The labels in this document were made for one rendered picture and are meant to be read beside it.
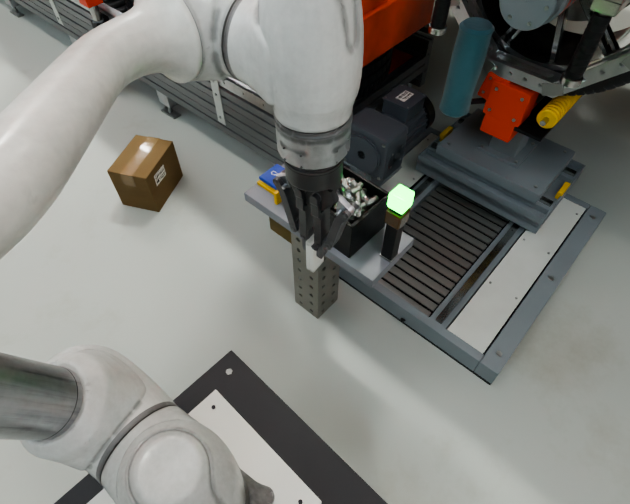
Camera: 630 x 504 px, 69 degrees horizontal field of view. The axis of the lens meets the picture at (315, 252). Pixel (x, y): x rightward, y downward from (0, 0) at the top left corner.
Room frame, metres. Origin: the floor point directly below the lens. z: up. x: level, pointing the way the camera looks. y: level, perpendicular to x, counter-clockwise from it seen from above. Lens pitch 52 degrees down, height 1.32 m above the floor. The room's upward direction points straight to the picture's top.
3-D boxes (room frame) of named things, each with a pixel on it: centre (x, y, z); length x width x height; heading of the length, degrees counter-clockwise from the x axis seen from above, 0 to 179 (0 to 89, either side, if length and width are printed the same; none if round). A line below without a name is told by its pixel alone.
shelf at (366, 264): (0.79, -0.03, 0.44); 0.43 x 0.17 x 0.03; 48
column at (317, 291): (0.81, 0.00, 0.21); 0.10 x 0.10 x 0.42; 48
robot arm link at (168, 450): (0.14, 0.20, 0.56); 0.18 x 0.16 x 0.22; 52
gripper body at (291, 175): (0.45, 0.00, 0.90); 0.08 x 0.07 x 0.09; 55
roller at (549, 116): (1.19, -0.74, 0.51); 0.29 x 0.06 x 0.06; 138
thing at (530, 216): (1.32, -0.70, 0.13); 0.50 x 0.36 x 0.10; 48
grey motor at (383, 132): (1.33, -0.29, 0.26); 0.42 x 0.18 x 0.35; 138
